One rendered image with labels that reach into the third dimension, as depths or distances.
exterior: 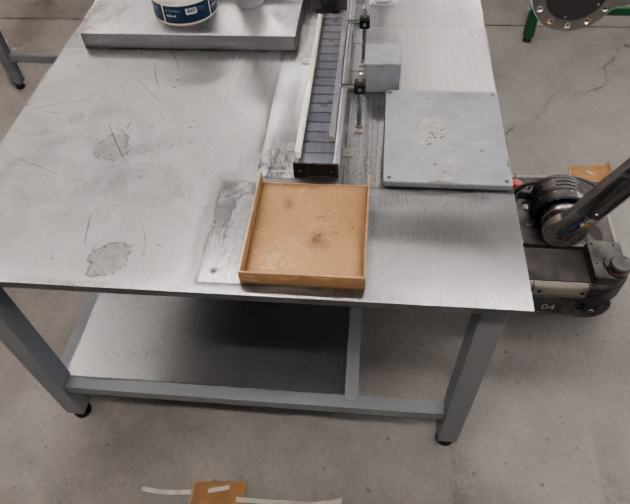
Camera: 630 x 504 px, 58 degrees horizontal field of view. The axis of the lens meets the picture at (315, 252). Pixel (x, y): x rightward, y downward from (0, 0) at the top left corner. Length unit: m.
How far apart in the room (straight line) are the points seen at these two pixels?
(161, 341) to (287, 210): 0.76
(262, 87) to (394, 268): 0.73
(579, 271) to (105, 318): 1.58
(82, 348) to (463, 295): 1.25
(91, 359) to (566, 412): 1.53
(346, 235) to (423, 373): 0.88
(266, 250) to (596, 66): 2.59
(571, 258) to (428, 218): 0.90
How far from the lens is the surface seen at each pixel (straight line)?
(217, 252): 1.27
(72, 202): 1.49
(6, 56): 3.49
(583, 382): 2.15
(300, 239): 1.26
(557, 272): 2.07
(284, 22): 1.88
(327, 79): 1.62
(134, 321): 1.97
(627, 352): 2.27
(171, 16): 1.93
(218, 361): 1.82
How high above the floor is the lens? 1.79
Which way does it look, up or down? 51 degrees down
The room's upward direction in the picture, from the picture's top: 4 degrees counter-clockwise
